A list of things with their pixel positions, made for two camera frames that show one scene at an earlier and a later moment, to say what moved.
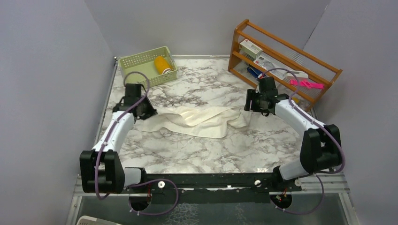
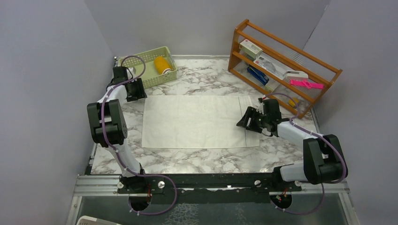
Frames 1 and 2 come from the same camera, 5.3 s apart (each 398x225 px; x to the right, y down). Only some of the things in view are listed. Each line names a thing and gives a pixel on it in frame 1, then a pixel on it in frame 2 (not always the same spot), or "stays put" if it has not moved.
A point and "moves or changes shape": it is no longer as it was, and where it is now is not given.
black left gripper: x=151 y=111 to x=140 y=93
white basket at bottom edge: x=87 y=220 stays put
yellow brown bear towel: x=162 y=64 stays put
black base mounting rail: x=211 y=188 stays put
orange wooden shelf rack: x=255 y=53 stays put
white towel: x=209 y=122 moves or changes shape
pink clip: x=294 y=82 stays put
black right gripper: x=251 y=93 to x=251 y=112
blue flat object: x=254 y=71 stays put
